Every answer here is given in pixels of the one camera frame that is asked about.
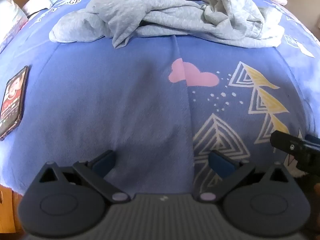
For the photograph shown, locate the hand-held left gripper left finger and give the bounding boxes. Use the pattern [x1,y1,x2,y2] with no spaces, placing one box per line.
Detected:
[39,150,131,203]

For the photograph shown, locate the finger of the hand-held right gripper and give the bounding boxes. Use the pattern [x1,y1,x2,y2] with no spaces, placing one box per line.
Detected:
[271,130,320,176]

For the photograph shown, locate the smartphone with lit screen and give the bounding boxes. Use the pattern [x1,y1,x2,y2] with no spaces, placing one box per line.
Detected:
[0,65,30,141]

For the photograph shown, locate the grey pants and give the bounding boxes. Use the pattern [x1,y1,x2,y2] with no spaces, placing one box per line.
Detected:
[49,0,285,49]

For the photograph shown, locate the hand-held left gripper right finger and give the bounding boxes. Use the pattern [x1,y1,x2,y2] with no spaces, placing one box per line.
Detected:
[199,150,288,203]

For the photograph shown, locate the blue printed bedsheet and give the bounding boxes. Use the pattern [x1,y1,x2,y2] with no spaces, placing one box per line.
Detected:
[0,0,320,207]

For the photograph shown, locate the pale blue pillow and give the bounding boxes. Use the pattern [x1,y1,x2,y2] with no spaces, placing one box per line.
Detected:
[0,0,28,49]

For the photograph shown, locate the wooden bed side rail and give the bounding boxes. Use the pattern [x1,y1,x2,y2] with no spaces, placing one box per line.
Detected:
[0,184,23,234]

